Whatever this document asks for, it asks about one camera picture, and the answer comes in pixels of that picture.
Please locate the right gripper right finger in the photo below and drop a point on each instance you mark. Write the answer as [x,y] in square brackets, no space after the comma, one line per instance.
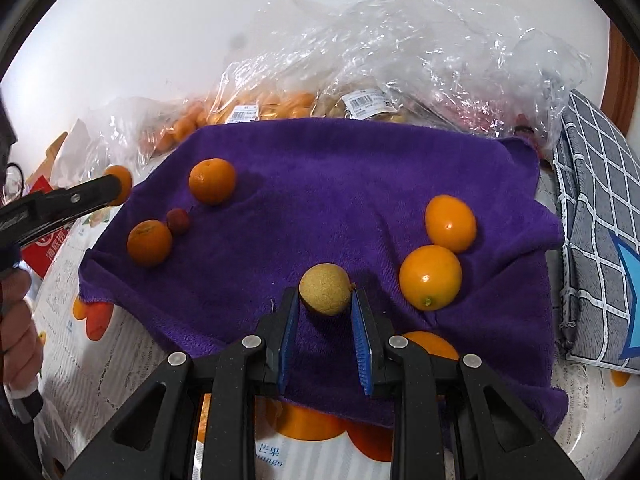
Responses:
[450,407]

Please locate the small red fruit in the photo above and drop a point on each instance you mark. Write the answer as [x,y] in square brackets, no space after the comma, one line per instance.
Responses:
[178,221]

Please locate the grey checked cushion with star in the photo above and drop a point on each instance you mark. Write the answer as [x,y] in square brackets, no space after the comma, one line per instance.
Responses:
[598,201]

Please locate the tan longan fruit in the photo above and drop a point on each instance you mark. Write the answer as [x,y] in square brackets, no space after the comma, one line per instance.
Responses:
[326,289]

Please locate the orange tangerine big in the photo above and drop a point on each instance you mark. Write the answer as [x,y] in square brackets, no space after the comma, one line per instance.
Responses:
[434,344]

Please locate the clear plastic bag of fruit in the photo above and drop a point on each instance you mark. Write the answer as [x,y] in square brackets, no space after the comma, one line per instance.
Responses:
[471,66]

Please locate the fruit print tablecloth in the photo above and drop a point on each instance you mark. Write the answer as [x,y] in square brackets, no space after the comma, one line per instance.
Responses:
[83,381]

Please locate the purple towel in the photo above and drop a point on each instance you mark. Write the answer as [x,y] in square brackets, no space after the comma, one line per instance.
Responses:
[352,193]

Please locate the brown wooden door frame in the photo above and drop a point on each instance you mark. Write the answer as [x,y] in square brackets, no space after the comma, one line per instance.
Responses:
[621,82]

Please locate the orange kumquat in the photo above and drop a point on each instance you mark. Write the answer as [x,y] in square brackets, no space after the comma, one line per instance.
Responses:
[149,243]
[450,223]
[430,277]

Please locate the red paper bag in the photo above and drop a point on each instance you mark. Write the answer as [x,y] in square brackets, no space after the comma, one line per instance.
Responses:
[40,254]

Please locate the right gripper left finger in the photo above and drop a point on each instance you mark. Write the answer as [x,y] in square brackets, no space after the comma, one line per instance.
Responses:
[153,434]

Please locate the person's left hand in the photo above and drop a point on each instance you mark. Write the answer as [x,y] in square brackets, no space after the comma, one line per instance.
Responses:
[21,346]

